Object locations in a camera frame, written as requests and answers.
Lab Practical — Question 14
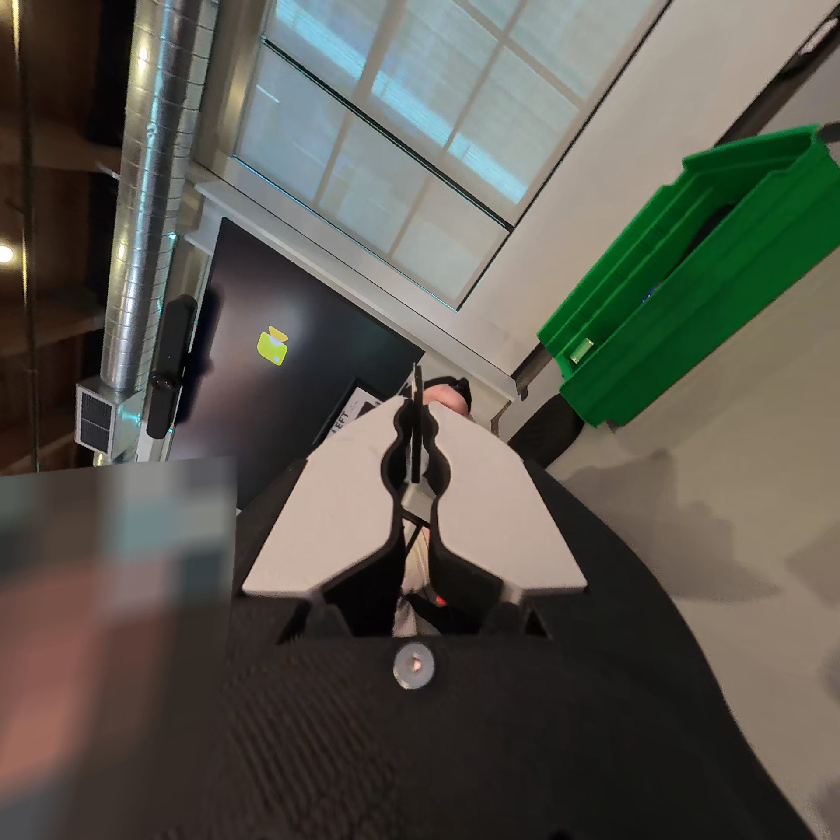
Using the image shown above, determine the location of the grey desk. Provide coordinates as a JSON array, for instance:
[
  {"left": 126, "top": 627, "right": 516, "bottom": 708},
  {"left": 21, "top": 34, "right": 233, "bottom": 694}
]
[{"left": 545, "top": 62, "right": 840, "bottom": 840}]

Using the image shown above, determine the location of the black oval pouch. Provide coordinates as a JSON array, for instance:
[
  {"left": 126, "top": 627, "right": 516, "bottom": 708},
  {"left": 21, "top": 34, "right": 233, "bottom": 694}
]
[{"left": 507, "top": 394, "right": 586, "bottom": 468}]

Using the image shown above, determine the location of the black wall screen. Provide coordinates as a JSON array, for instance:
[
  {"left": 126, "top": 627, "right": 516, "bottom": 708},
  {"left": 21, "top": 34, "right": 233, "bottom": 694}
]
[{"left": 167, "top": 217, "right": 427, "bottom": 509}]

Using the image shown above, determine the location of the green plastic bin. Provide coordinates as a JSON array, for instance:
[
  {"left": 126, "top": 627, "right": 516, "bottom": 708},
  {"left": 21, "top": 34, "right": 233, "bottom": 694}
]
[{"left": 537, "top": 125, "right": 840, "bottom": 427}]

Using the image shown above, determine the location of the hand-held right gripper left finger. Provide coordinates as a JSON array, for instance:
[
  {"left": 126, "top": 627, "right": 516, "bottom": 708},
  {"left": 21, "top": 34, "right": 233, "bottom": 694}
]
[{"left": 241, "top": 395, "right": 412, "bottom": 599}]

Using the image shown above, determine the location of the person's left hand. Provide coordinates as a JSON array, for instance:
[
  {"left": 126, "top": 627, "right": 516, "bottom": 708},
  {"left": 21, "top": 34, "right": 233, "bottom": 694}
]
[{"left": 425, "top": 385, "right": 475, "bottom": 424}]

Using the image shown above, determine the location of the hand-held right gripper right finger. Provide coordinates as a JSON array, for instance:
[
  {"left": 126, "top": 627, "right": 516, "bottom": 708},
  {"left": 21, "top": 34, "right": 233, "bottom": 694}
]
[{"left": 425, "top": 402, "right": 588, "bottom": 606}]

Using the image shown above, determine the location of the thin black strip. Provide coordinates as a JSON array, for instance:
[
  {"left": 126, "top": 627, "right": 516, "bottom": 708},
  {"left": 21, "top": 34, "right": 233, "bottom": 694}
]
[{"left": 400, "top": 363, "right": 438, "bottom": 526}]

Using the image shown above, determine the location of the gridded window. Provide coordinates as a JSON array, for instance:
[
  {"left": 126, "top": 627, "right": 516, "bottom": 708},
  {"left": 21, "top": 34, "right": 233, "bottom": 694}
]
[{"left": 233, "top": 0, "right": 677, "bottom": 312}]

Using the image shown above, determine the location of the silver round duct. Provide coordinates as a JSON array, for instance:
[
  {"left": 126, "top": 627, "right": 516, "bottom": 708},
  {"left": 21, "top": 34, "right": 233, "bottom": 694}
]
[{"left": 98, "top": 0, "right": 217, "bottom": 395}]

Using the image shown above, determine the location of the white vent box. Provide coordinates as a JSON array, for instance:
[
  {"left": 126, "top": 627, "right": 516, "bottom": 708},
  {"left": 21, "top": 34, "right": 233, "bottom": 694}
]
[{"left": 74, "top": 384, "right": 142, "bottom": 459}]

